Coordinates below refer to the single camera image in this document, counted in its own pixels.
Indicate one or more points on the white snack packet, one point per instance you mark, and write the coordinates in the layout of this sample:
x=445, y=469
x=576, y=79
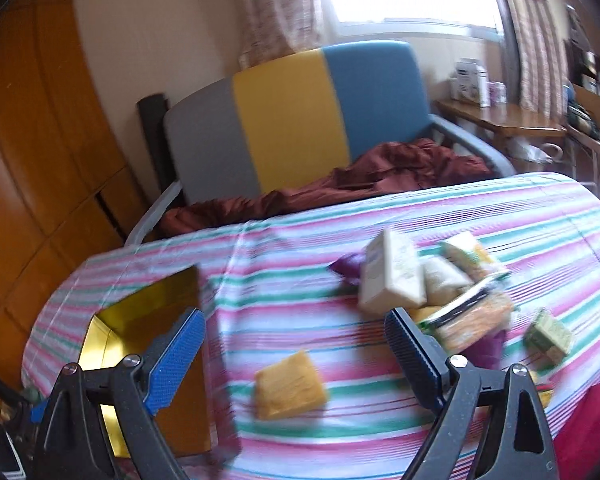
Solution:
x=442, y=280

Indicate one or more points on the small green box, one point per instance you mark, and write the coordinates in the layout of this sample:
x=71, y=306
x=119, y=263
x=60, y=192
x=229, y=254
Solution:
x=547, y=337

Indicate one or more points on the maroon cloth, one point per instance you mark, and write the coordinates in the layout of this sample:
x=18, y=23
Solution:
x=380, y=170

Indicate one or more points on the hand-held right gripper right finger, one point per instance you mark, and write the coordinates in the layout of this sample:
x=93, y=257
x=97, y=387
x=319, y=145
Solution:
x=415, y=360

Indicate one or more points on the wooden wardrobe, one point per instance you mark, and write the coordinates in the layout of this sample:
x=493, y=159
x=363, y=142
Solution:
x=30, y=160

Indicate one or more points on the yellow cake packet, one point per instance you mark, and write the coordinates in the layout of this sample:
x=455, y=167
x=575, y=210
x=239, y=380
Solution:
x=290, y=385

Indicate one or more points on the red cloth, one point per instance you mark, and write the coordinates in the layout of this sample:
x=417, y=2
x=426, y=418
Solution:
x=590, y=430

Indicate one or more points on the white box with blue print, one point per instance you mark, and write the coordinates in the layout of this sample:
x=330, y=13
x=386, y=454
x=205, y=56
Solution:
x=470, y=82

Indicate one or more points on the green yellow label cracker packet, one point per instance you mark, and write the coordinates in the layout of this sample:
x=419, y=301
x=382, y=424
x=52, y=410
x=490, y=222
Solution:
x=470, y=252

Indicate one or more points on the patterned curtain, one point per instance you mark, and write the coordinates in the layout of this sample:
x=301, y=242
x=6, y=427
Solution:
x=275, y=10
x=535, y=35

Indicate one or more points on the white carton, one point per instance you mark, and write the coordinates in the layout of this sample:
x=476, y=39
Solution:
x=392, y=275

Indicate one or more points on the cluttered wooden shelf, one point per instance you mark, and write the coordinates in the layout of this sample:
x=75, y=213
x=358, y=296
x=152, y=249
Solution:
x=590, y=105

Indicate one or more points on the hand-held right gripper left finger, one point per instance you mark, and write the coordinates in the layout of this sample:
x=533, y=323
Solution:
x=177, y=360

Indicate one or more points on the striped tablecloth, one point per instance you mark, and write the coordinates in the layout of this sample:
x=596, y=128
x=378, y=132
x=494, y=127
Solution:
x=330, y=245

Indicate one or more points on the sesame cracker packet dark band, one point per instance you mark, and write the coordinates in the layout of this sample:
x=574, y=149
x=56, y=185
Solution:
x=475, y=320

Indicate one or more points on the small purple white container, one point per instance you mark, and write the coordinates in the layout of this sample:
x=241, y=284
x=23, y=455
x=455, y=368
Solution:
x=498, y=94

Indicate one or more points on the gold box with maroon sides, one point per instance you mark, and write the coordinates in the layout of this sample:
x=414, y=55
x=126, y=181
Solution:
x=130, y=305

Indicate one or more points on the wooden desk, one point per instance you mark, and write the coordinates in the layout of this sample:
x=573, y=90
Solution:
x=510, y=120

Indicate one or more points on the grey yellow blue chair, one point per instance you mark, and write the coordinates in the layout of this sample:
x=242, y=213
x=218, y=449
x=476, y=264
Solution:
x=290, y=125

